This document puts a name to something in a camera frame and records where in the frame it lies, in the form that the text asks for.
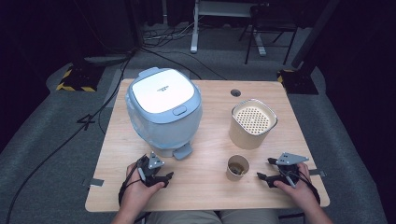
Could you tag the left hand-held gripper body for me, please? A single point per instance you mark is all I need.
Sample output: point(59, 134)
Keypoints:
point(154, 161)

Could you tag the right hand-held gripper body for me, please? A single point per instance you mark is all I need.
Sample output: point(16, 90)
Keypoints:
point(291, 159)

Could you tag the dark tea bag yellow tag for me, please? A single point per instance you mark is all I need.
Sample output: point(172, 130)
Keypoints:
point(236, 168)

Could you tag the brown paper cup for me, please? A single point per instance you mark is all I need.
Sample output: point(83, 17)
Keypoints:
point(232, 177)

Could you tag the beige container with perforated strainer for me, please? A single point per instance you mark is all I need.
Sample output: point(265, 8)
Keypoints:
point(246, 137)

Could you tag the blue white pedal trash can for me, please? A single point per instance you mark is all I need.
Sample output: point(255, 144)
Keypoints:
point(162, 124)

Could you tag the person's left hand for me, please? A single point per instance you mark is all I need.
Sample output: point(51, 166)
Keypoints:
point(140, 194)

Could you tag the person's right hand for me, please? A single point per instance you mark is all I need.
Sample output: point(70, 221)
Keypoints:
point(299, 194)

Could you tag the grey tape piece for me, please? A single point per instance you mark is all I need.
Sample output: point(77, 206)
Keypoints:
point(97, 182)
point(317, 173)

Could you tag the yellow black striped stand base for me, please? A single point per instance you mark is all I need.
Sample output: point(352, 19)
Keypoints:
point(77, 79)
point(299, 82)

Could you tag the dark slanted stand pole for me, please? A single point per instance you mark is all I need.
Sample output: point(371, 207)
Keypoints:
point(314, 34)

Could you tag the black chair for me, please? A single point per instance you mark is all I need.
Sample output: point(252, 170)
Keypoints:
point(271, 25)

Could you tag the white desk frame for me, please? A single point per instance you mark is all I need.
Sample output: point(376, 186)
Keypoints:
point(194, 37)

